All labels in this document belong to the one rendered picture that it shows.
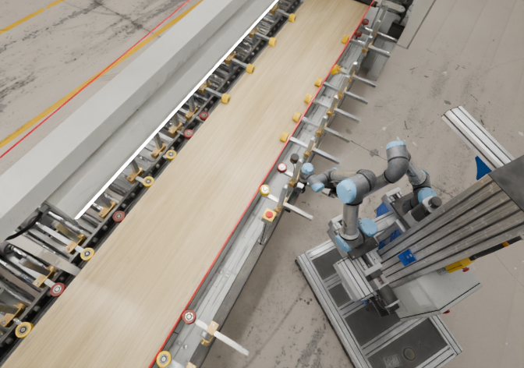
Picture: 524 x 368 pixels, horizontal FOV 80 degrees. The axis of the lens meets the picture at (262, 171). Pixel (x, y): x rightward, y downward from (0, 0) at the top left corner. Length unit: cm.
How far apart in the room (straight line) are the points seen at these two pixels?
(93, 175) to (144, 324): 149
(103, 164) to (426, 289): 181
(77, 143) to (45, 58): 446
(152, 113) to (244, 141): 179
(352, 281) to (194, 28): 179
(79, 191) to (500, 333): 367
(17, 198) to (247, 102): 236
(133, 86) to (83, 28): 469
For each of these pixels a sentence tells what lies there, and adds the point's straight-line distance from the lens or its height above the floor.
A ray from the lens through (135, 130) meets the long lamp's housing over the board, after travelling 85.
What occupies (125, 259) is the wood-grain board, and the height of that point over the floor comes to 90.
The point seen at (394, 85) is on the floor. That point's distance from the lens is 493.
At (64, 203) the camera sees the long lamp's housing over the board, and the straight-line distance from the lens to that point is 80.
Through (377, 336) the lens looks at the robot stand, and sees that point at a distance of 304.
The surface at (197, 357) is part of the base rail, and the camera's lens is 233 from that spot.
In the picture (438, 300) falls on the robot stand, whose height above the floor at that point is 123.
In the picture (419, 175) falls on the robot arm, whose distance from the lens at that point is 232.
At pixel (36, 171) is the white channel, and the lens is 75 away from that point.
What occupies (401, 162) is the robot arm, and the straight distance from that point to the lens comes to 200.
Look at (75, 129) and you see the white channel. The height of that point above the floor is 246.
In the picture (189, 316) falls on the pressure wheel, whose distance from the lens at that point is 214.
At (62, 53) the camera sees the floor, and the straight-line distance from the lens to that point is 517.
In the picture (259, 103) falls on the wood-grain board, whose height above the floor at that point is 90.
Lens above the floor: 302
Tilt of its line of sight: 59 degrees down
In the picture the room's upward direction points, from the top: 10 degrees clockwise
